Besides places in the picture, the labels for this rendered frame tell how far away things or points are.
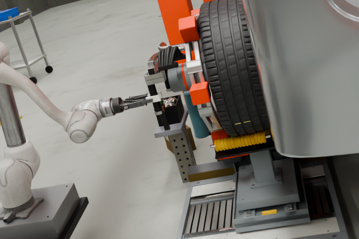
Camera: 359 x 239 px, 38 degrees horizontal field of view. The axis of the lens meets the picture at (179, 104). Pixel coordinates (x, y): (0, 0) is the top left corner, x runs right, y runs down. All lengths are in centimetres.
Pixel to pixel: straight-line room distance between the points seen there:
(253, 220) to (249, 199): 11
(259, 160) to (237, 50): 68
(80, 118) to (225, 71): 68
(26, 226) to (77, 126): 62
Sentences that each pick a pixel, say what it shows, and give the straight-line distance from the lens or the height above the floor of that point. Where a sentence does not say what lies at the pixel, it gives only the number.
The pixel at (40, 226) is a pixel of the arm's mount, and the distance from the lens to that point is 267.
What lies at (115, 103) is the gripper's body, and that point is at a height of 85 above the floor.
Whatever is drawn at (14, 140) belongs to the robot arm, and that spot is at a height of 74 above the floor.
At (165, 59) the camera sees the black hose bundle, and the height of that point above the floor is 100.
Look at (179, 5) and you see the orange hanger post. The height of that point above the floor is 114.
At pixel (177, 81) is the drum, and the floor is 85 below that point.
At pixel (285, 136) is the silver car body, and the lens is 168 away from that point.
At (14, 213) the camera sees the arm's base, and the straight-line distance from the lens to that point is 276.
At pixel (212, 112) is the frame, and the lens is 233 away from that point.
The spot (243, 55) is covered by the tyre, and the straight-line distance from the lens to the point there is 221.
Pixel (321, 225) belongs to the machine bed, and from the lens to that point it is 260.
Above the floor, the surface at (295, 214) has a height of 15.
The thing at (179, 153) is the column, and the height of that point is 21.
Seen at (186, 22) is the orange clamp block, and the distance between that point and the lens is 230.
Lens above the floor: 151
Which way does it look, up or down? 18 degrees down
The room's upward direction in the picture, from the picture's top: 15 degrees counter-clockwise
